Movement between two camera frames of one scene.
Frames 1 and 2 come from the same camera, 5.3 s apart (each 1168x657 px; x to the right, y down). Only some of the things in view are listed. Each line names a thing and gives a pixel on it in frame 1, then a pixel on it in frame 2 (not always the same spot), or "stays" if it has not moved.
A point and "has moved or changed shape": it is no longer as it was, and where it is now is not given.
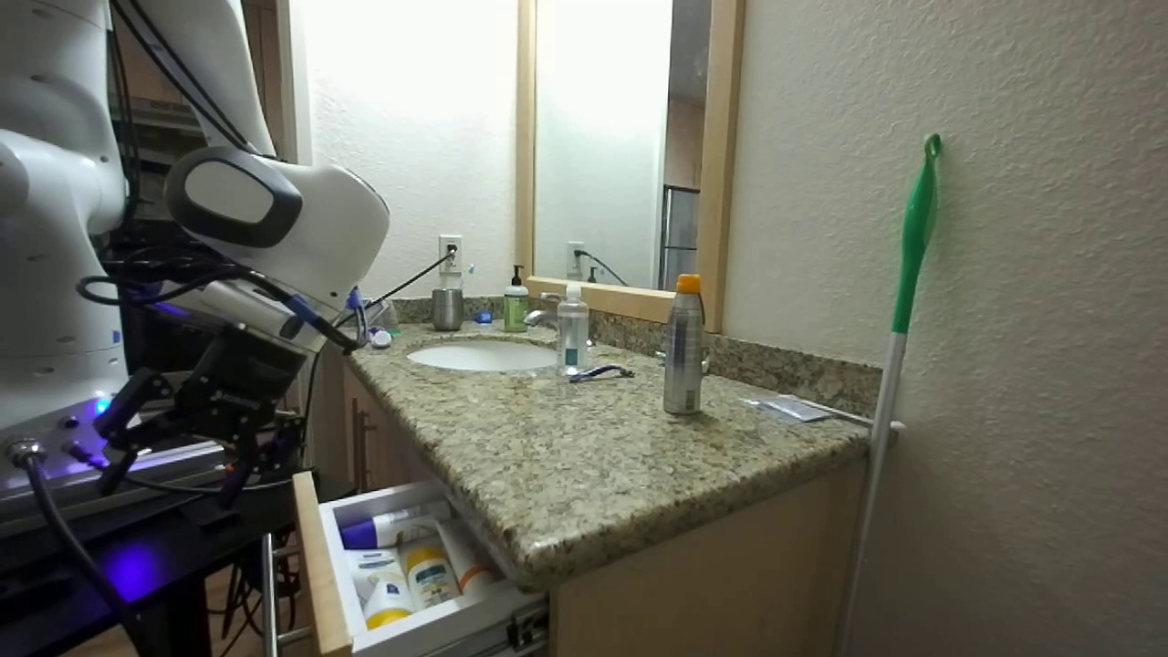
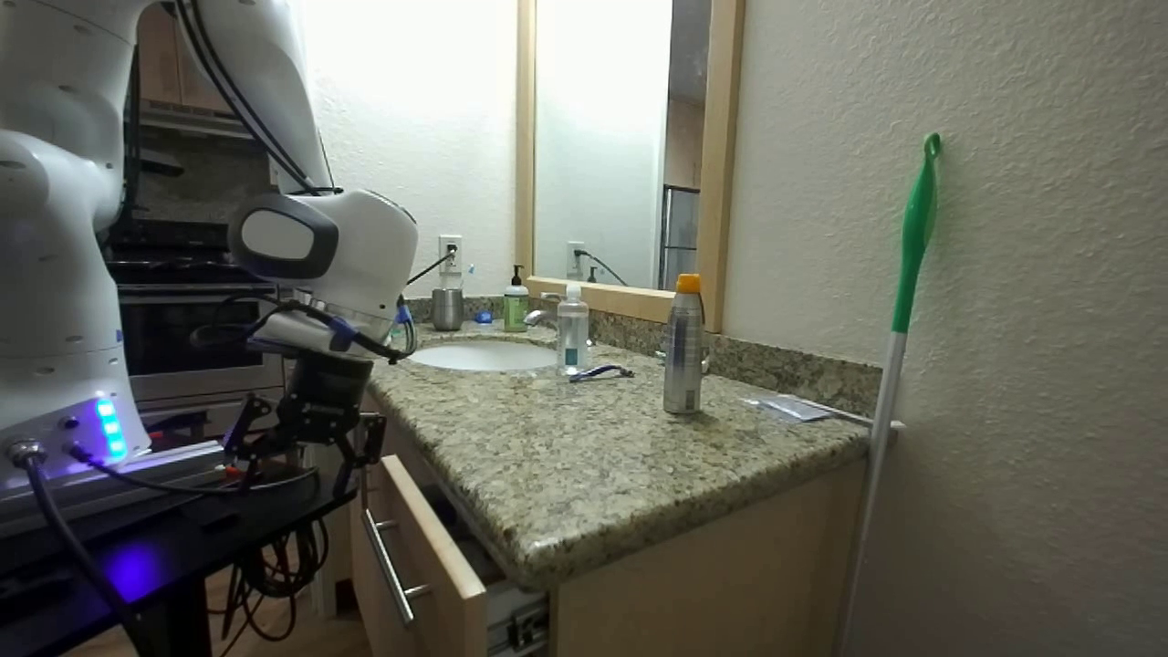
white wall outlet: [449, 248] stays
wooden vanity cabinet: [670, 510] stays
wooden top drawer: [406, 574] has moved or changed shape
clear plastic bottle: [571, 328] stays
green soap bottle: [517, 304] stays
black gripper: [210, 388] → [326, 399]
